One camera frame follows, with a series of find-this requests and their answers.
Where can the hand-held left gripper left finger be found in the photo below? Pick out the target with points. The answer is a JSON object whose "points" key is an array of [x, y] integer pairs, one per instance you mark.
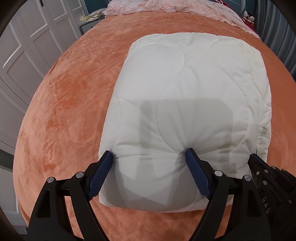
{"points": [[100, 176]]}

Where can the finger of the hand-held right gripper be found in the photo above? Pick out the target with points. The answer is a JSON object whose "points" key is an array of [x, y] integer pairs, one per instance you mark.
{"points": [[257, 165]]}

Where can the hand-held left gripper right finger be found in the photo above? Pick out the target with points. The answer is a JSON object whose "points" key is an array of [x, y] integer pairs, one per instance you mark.
{"points": [[196, 173]]}

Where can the white quilted jacket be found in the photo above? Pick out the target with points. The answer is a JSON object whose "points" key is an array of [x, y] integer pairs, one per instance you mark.
{"points": [[196, 81]]}

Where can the orange velvet bed blanket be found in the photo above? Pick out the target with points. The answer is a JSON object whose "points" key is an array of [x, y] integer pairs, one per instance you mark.
{"points": [[69, 104]]}

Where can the grey curtain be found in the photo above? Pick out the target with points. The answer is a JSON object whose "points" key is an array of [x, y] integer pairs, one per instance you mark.
{"points": [[277, 34]]}

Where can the red plush toy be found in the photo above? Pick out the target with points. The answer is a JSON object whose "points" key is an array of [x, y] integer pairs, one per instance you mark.
{"points": [[251, 25]]}

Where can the dark nightstand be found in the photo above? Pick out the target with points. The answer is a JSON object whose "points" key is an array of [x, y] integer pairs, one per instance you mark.
{"points": [[86, 28]]}

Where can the white plush toy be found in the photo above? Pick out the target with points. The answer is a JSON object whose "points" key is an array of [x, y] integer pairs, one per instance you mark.
{"points": [[248, 15]]}

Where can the yellow small toy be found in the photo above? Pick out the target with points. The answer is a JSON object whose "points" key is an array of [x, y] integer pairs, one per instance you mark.
{"points": [[84, 19]]}

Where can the beige cloth bundle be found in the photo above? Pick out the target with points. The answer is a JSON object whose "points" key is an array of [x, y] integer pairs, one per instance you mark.
{"points": [[97, 14]]}

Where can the pink lace quilt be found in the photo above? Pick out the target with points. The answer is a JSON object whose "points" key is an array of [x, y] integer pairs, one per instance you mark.
{"points": [[185, 9]]}

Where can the red white cloth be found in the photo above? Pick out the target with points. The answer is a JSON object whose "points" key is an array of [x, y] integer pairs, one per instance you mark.
{"points": [[219, 1]]}

